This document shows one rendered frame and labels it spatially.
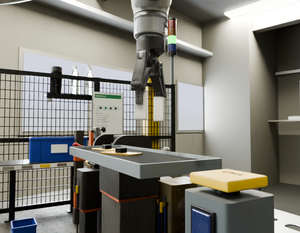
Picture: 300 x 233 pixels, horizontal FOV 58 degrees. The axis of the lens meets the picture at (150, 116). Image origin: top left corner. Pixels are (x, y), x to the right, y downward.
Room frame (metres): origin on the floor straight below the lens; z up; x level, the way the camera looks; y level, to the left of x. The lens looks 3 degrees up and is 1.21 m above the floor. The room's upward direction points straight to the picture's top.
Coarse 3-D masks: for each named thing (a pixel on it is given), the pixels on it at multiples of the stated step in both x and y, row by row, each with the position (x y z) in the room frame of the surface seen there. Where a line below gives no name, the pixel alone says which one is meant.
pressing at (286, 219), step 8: (168, 176) 1.19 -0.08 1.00; (280, 216) 0.65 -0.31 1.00; (288, 216) 0.65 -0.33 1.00; (296, 216) 0.65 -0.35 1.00; (280, 224) 0.60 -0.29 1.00; (288, 224) 0.60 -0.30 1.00; (296, 224) 0.60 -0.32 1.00; (280, 232) 0.56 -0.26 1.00; (288, 232) 0.56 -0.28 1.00; (296, 232) 0.56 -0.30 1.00
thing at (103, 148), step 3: (102, 147) 0.62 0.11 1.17; (105, 147) 0.61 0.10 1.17; (108, 147) 0.62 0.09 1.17; (111, 147) 0.62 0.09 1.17; (99, 150) 0.61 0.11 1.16; (102, 150) 0.60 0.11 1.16; (105, 150) 0.59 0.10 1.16; (108, 150) 0.58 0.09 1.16; (111, 150) 0.58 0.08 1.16; (114, 150) 0.59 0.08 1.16
